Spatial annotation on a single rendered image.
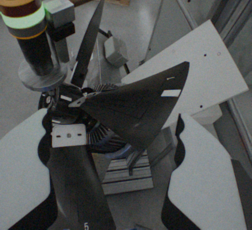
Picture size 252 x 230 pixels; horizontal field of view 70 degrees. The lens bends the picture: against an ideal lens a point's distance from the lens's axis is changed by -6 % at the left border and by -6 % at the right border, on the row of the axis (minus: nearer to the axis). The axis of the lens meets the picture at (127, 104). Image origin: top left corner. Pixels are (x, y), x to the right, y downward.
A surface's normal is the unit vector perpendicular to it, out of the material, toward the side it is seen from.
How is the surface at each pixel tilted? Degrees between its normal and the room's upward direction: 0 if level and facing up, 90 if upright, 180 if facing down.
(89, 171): 6
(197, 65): 50
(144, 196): 0
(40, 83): 0
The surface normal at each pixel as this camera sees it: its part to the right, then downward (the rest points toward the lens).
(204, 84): -0.67, -0.26
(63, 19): 0.69, 0.67
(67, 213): -0.12, -0.47
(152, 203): 0.13, -0.50
